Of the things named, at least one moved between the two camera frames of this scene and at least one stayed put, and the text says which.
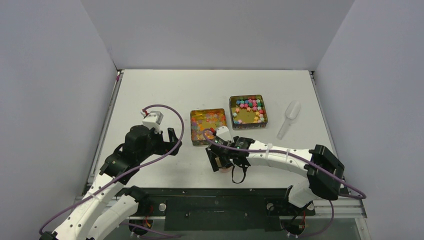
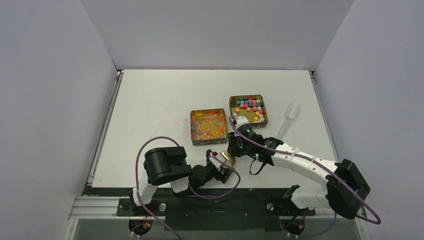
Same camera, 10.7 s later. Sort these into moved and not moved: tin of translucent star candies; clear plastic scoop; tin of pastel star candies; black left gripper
Moved: black left gripper
Not moved: clear plastic scoop; tin of pastel star candies; tin of translucent star candies
